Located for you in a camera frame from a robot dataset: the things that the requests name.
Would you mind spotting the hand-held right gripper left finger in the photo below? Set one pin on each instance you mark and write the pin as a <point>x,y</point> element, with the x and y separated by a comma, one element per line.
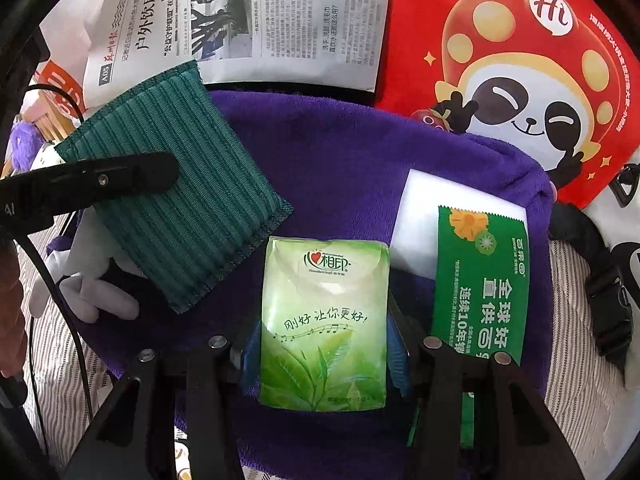
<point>248,365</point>

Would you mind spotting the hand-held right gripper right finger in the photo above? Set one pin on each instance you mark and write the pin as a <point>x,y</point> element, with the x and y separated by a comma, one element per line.
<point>401,365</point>

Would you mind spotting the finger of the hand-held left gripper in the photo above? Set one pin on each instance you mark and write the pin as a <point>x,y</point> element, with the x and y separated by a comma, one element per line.
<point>110,177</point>

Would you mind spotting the light green tissue pack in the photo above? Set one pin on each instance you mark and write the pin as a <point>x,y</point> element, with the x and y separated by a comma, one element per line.
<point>325,320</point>

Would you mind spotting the single teal scouring pad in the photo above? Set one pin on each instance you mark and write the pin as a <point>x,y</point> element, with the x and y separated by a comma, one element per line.
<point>200,200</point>

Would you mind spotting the green printed wipe packet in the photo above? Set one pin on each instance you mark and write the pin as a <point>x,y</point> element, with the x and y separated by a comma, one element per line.
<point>480,285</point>

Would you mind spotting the white sponge block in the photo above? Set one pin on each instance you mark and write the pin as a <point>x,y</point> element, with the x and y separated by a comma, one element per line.
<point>420,220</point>

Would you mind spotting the purple towel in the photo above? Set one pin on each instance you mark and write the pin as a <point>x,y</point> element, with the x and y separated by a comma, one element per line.
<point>320,160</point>

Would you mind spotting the person's left hand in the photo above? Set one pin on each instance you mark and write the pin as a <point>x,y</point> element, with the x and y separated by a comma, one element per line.
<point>11,310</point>

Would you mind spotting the purple white plush toy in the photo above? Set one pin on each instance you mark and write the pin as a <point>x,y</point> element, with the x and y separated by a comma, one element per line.
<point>100,295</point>

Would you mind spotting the white plastic shopping bag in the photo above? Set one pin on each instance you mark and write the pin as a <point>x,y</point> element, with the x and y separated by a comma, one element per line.
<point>65,35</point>

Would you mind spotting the white waist bag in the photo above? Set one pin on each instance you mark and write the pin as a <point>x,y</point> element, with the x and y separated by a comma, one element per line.
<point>605,305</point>

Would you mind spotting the newspaper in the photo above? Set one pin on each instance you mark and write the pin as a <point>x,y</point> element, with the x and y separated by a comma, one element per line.
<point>300,20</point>

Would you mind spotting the red panda paper bag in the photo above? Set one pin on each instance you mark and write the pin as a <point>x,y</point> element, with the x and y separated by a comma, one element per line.
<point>500,35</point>

